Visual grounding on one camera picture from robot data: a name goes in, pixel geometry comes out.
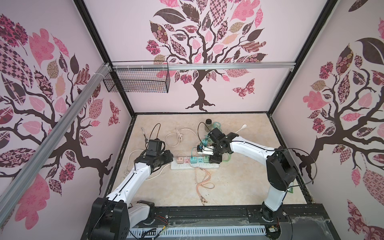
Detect pink charger plug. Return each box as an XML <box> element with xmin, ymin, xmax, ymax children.
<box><xmin>176</xmin><ymin>157</ymin><xmax>184</xmax><ymax>164</ymax></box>

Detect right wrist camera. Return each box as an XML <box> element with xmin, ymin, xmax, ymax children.
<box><xmin>197</xmin><ymin>145</ymin><xmax>214</xmax><ymax>156</ymax></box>

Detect black wire basket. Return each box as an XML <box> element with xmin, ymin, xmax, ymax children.
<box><xmin>103</xmin><ymin>60</ymin><xmax>171</xmax><ymax>93</ymax></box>

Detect tangled charging cables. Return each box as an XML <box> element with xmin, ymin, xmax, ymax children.
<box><xmin>194</xmin><ymin>121</ymin><xmax>233</xmax><ymax>206</ymax></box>

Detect pink socket cord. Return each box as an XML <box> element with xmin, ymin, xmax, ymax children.
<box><xmin>164</xmin><ymin>127</ymin><xmax>200</xmax><ymax>148</ymax></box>

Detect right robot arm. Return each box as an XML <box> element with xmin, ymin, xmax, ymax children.
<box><xmin>208</xmin><ymin>128</ymin><xmax>298</xmax><ymax>212</ymax></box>

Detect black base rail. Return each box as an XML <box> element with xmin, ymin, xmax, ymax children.
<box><xmin>131</xmin><ymin>204</ymin><xmax>340</xmax><ymax>240</ymax></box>

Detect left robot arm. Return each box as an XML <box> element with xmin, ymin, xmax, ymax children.
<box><xmin>87</xmin><ymin>139</ymin><xmax>174</xmax><ymax>240</ymax></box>

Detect white spoon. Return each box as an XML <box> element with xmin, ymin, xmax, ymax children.
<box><xmin>235</xmin><ymin>124</ymin><xmax>247</xmax><ymax>134</ymax></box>

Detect white cable duct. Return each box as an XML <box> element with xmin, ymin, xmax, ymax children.
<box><xmin>127</xmin><ymin>226</ymin><xmax>266</xmax><ymax>240</ymax></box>

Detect white multicolour power strip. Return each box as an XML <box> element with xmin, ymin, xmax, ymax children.
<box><xmin>171</xmin><ymin>156</ymin><xmax>219</xmax><ymax>170</ymax></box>

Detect white power strip cord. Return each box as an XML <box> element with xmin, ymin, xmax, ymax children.
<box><xmin>124</xmin><ymin>149</ymin><xmax>172</xmax><ymax>181</ymax></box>

